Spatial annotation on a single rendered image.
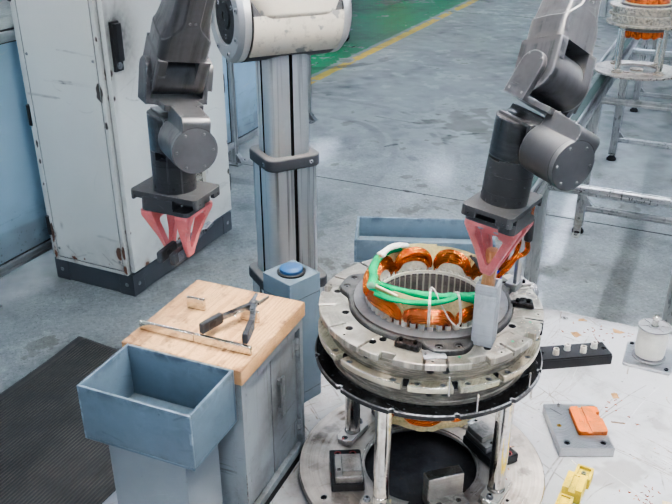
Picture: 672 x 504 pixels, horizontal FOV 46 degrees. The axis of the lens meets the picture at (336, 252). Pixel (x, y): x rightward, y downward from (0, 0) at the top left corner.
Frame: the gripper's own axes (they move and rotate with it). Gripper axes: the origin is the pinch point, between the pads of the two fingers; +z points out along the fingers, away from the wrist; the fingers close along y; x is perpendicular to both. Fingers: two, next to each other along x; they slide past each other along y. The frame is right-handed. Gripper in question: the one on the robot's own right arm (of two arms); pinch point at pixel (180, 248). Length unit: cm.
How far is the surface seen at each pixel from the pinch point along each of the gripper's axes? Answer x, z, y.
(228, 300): 7.7, 11.8, 2.6
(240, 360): -5.9, 11.6, 12.1
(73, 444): 69, 119, -93
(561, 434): 30, 38, 53
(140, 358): -8.5, 13.6, -2.2
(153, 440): -19.0, 17.0, 6.6
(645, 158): 429, 118, 60
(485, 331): 4.9, 5.8, 42.2
